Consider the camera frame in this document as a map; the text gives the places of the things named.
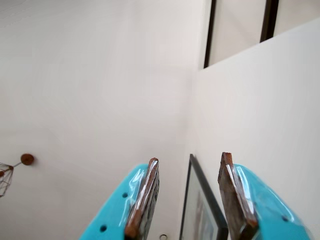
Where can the brown round ceiling rose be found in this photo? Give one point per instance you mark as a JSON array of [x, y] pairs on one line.
[[27, 159]]

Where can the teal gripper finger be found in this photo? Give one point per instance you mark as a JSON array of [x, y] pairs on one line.
[[265, 215], [117, 207]]

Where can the black vertical frame bar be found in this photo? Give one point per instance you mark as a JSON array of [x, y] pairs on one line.
[[210, 32], [269, 21]]

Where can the small round ceiling fixture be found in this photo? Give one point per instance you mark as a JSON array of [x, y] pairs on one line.
[[163, 236]]

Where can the black framed picture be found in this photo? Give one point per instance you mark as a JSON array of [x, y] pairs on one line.
[[200, 200]]

